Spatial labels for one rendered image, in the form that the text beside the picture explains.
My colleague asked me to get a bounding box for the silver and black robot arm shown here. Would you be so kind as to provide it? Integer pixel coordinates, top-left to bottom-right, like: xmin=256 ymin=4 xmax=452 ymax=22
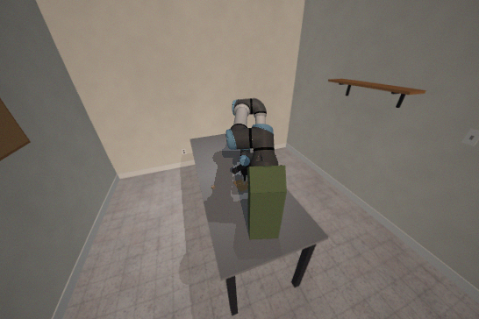
xmin=226 ymin=98 xmax=278 ymax=174

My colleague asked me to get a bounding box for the tan square mat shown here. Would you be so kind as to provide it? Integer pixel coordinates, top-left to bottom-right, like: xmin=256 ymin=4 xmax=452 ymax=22
xmin=233 ymin=179 xmax=248 ymax=192

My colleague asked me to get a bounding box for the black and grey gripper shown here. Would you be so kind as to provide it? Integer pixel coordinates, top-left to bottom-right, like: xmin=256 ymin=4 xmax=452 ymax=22
xmin=241 ymin=163 xmax=251 ymax=185

